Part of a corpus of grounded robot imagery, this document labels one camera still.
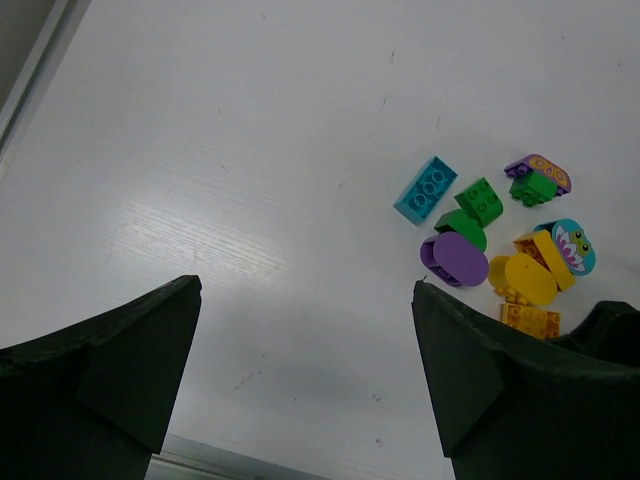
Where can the green square lego brick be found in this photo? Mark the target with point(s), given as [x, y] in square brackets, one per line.
[480, 202]

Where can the small green lego brick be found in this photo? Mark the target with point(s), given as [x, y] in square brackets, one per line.
[533, 189]

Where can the teal rectangular lego brick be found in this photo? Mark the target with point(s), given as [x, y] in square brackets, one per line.
[424, 192]

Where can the aluminium frame rail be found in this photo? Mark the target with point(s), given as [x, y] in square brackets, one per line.
[35, 36]

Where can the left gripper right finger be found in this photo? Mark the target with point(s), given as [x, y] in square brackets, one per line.
[510, 406]

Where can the purple printed lego brick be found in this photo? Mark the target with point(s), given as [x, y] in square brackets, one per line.
[543, 166]

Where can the orange lego brick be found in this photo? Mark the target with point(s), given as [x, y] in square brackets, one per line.
[538, 323]

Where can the green rounded lego brick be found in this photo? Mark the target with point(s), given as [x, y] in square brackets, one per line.
[459, 222]

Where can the teal flower printed lego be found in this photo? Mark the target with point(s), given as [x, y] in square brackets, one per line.
[573, 245]

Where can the yellow rounded lego brick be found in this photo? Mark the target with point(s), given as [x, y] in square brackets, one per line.
[521, 280]

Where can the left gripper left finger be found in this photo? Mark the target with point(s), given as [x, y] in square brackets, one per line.
[94, 400]

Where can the purple rounded lego brick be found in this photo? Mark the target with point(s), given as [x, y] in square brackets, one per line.
[455, 260]

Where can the yellow rectangular lego brick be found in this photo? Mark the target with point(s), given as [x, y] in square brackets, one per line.
[541, 247]

